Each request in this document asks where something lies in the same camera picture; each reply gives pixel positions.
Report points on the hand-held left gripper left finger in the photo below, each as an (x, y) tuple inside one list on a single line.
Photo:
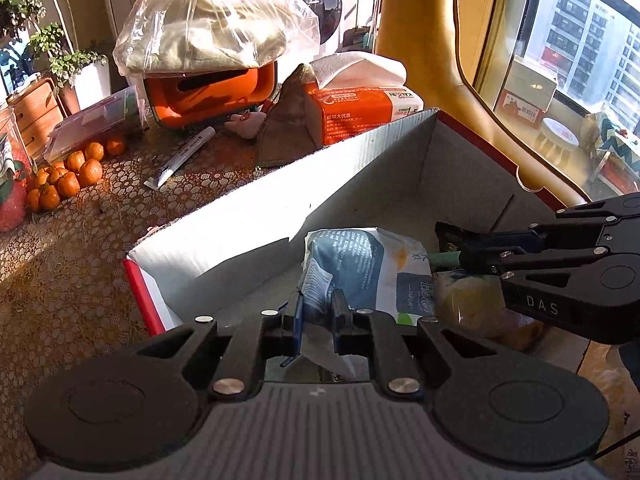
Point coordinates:
[(297, 325)]

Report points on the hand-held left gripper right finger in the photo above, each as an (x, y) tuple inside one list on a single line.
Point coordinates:
[(341, 320)]

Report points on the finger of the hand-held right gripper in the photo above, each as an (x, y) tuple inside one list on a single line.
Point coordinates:
[(540, 265), (565, 232)]

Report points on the blue white tissue packet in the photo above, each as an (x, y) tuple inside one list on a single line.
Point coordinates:
[(360, 265)]

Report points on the yellow pastry clear packet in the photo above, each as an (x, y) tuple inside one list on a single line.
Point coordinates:
[(470, 305)]

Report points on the red cardboard box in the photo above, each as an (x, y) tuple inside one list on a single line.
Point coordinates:
[(250, 210)]

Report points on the person's right forearm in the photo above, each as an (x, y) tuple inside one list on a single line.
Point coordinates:
[(631, 360)]

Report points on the green patterned fabric bag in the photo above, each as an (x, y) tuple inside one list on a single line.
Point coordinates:
[(612, 145)]

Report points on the white round stool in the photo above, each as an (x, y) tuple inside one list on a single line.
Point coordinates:
[(560, 132)]

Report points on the white cardboard box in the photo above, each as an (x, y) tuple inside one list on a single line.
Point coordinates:
[(525, 95)]

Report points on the brown stone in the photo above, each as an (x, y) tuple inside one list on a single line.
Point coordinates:
[(287, 130)]

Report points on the window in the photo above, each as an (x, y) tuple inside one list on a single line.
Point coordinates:
[(575, 35)]

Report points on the white tube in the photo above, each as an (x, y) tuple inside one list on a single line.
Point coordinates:
[(182, 157)]

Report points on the pink plush toy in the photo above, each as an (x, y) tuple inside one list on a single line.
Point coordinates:
[(245, 122)]

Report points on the orange tissue pack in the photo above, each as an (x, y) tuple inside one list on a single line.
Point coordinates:
[(355, 110)]

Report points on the yellow chair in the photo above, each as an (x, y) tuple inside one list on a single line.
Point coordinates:
[(415, 35)]

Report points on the orange white storage container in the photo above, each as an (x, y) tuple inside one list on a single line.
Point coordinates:
[(200, 95)]

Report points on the pile of mandarins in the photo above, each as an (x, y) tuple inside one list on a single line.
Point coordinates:
[(67, 182)]

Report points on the clear plastic case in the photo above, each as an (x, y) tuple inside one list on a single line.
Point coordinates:
[(95, 120)]

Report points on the red fruit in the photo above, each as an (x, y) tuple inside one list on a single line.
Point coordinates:
[(12, 207)]

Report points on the white planter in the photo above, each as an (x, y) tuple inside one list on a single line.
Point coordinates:
[(95, 85)]

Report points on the clear plastic bag with cloth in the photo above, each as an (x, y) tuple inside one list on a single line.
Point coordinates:
[(215, 20)]

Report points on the brown plant pot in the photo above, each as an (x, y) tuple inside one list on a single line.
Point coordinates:
[(69, 100)]

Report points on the wooden cabinet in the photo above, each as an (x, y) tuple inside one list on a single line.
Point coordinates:
[(37, 115)]

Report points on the clear plastic jar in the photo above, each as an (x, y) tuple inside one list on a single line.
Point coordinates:
[(7, 130)]

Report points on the green potted plant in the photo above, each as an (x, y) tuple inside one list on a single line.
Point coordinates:
[(55, 45)]

